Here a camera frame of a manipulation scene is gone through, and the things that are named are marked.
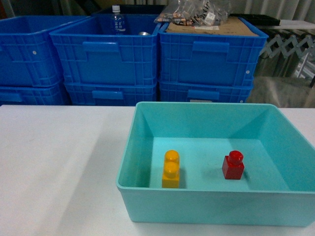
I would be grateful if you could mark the red one-stud toy block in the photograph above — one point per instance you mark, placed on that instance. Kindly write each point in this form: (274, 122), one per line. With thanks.
(233, 166)

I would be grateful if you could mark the yellow two-stud toy block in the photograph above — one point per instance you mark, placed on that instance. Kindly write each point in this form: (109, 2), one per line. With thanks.
(171, 170)

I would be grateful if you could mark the light blue plastic box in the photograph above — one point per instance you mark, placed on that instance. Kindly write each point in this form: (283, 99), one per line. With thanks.
(277, 186)

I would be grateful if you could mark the blue crate bottom right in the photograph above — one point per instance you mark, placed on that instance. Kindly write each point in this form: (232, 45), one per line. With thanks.
(184, 92)

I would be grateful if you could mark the blue crate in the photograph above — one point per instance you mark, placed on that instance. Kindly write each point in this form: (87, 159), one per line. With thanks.
(91, 54)
(208, 59)
(109, 95)
(52, 95)
(184, 92)
(28, 57)

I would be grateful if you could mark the blue crate bottom middle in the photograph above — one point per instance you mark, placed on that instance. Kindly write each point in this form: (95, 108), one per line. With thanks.
(109, 95)

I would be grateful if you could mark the blue crate top right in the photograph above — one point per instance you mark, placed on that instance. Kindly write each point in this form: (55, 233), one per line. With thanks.
(208, 59)

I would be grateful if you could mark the blue crate top middle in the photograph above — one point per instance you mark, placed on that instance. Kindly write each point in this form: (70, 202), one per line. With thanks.
(91, 54)

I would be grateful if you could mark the blue crate bottom left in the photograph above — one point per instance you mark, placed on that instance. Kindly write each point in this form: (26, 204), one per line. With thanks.
(52, 95)

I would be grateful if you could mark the clear plastic water bottle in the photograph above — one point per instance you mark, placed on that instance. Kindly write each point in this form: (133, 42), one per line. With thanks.
(117, 21)

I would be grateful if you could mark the clear bag of parts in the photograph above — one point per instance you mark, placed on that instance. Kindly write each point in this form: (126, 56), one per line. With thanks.
(195, 13)

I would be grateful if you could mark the brown cardboard sheet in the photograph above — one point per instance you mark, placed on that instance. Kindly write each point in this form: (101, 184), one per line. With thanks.
(233, 26)

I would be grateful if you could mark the black tray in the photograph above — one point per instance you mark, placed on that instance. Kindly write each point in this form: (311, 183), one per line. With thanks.
(258, 19)

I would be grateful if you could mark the grey expandable roller conveyor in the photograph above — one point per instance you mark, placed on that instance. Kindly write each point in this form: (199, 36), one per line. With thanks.
(299, 46)

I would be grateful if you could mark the blue crate top left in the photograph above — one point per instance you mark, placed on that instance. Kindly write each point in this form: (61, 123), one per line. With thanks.
(28, 57)

